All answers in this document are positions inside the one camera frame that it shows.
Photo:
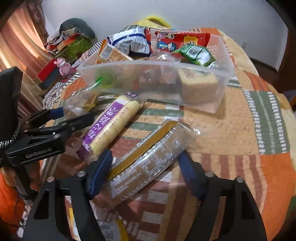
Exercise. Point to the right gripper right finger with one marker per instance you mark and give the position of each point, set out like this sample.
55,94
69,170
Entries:
227,209

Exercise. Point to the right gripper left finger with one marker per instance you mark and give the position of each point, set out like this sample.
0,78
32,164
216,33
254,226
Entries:
48,219

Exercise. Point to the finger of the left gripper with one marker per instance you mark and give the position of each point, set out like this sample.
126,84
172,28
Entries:
66,128
43,116

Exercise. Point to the purple label cake package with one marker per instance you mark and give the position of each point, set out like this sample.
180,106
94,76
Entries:
108,125

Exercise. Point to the long brown cracker package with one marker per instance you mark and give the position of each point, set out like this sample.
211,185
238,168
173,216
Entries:
148,159

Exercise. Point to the blue white snack bag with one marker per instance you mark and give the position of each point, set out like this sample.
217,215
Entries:
134,40

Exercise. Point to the red snack bag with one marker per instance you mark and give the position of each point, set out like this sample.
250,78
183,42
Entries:
169,41

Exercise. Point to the clear plastic storage bin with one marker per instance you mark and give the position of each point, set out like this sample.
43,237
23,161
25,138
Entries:
158,78

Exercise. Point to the beige cake block package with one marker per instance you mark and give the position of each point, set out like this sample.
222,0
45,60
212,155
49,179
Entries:
197,87

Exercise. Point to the small green snack packet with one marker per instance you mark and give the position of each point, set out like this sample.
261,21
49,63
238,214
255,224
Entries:
197,55

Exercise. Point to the clear bag green clip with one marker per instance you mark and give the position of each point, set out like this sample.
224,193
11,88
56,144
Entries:
82,101

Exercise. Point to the yellow white snack packet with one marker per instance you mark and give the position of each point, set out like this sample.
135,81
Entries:
113,230

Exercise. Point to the orange sleeve forearm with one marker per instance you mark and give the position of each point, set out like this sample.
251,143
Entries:
12,207

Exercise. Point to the left human hand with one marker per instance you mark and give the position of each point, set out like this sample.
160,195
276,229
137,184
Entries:
30,173

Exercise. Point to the red shoe box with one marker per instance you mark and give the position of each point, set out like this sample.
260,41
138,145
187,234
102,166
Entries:
47,70

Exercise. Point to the pink plush toy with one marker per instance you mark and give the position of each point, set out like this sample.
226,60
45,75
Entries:
64,67

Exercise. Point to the orange striped curtain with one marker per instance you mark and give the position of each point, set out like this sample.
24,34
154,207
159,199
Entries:
23,33

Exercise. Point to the yellow foam tube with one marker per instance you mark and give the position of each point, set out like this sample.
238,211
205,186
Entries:
155,21

